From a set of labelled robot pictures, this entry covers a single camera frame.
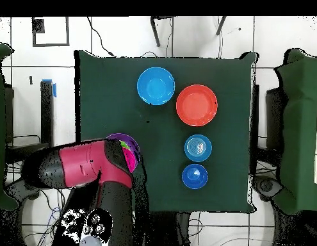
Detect purple plastic bowl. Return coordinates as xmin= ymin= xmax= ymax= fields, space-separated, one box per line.
xmin=105 ymin=132 xmax=142 ymax=168

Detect ribbed light blue bowl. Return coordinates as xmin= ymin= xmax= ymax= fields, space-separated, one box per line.
xmin=184 ymin=134 xmax=213 ymax=163

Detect orange plastic bowl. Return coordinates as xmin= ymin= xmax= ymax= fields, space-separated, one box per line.
xmin=175 ymin=84 xmax=218 ymax=127

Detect pink plastic bowl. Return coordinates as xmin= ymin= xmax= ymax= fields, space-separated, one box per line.
xmin=122 ymin=147 xmax=140 ymax=173

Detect dark green table cloth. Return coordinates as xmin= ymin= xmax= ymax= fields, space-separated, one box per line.
xmin=74 ymin=49 xmax=259 ymax=215

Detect black floor cable with plug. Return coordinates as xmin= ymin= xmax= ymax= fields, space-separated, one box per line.
xmin=86 ymin=16 xmax=116 ymax=58

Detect black metal chair legs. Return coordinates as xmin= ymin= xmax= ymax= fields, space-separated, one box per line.
xmin=149 ymin=15 xmax=227 ymax=47

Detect dark blue bowl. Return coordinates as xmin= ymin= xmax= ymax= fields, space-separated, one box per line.
xmin=181 ymin=163 xmax=209 ymax=190

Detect large light blue bowl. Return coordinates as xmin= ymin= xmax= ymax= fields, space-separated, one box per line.
xmin=136 ymin=67 xmax=176 ymax=106

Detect black stand post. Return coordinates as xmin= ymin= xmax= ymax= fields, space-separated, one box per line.
xmin=40 ymin=80 xmax=55 ymax=147

